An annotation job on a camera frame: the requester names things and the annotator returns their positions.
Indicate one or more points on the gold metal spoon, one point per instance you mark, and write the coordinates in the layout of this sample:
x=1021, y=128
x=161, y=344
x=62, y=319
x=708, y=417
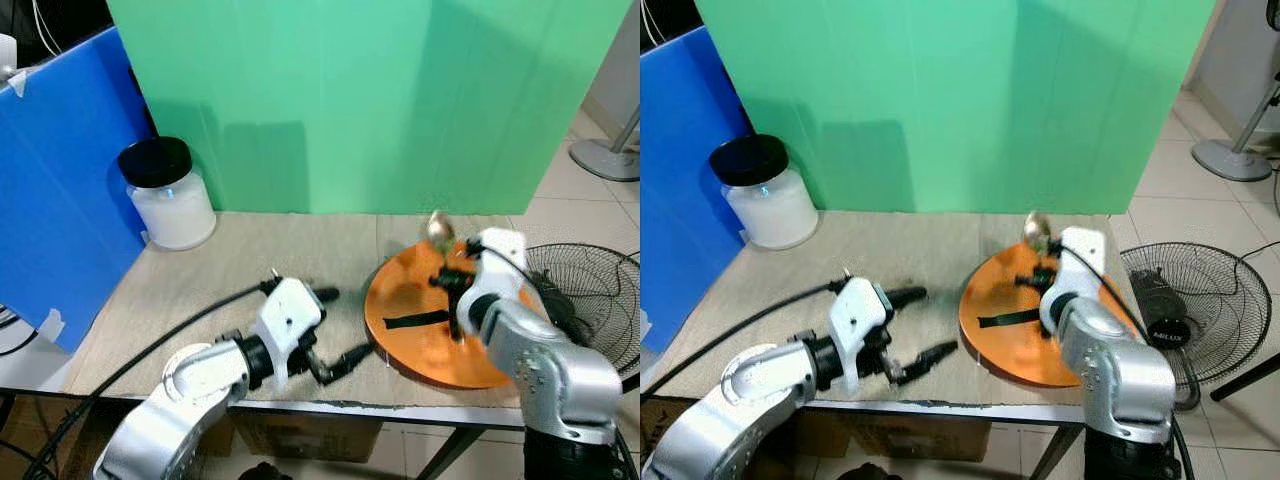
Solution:
x=440, y=228
x=1036, y=228

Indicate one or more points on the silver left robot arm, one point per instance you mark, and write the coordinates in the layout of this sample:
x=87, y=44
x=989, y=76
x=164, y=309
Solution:
x=190, y=400
x=745, y=405

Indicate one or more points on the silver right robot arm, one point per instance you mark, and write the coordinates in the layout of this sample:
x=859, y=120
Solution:
x=555, y=375
x=1125, y=375

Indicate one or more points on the flat black strip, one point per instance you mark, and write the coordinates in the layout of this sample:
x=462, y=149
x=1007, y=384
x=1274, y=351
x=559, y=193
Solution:
x=415, y=321
x=1010, y=319

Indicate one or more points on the round orange plate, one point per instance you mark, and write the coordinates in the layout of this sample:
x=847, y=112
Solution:
x=1005, y=345
x=410, y=345

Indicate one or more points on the brown cardboard box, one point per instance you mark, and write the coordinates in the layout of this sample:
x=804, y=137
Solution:
x=940, y=440

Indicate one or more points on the beige table cloth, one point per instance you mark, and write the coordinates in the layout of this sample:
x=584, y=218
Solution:
x=200, y=280
x=780, y=270

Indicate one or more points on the black table leg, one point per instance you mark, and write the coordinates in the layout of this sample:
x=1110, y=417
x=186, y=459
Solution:
x=1058, y=452
x=450, y=455

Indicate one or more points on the white jar with black lid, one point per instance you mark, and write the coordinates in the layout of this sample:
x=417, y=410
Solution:
x=170, y=205
x=768, y=205

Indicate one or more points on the green backdrop board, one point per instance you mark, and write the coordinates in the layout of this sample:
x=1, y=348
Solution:
x=350, y=100
x=950, y=100

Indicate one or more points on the black rod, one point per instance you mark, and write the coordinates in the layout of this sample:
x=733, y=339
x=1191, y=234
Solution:
x=1245, y=375

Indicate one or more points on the blue partition board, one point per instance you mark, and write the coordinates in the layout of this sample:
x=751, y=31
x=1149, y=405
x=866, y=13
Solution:
x=60, y=190
x=685, y=190

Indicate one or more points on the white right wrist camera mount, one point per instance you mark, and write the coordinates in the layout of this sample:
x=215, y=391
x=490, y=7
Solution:
x=498, y=262
x=1078, y=258

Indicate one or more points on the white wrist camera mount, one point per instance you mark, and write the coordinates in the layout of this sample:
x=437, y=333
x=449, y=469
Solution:
x=1078, y=258
x=858, y=315
x=288, y=315
x=498, y=262

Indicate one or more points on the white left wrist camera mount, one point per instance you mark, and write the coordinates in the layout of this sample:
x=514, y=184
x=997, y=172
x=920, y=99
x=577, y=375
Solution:
x=288, y=315
x=858, y=315

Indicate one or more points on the grey pedestal stand base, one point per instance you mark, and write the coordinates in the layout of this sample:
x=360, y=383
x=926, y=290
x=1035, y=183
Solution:
x=1232, y=158
x=605, y=158

